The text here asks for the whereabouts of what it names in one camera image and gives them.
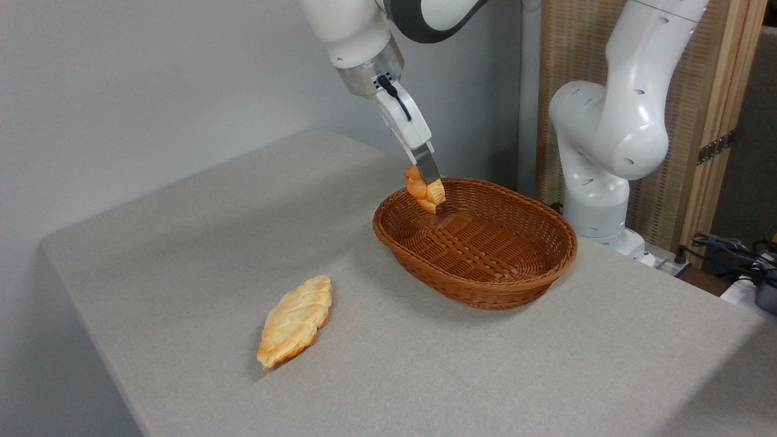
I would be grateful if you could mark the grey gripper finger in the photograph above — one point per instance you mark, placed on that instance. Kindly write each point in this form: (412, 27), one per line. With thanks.
(427, 165)

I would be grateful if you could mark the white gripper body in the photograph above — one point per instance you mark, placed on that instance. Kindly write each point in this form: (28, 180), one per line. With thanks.
(403, 118)

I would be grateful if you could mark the small round orange bread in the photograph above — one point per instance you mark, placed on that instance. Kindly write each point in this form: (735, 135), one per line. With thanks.
(420, 193)

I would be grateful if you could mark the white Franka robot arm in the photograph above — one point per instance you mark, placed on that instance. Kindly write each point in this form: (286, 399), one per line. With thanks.
(631, 121)

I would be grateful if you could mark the brown wicker basket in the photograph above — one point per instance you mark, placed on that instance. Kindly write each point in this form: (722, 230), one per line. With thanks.
(485, 255)

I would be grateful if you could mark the long golden bread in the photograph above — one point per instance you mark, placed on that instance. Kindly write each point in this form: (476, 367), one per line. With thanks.
(295, 321)

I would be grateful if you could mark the metal screen hinge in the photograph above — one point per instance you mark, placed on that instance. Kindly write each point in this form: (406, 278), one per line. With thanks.
(715, 147)

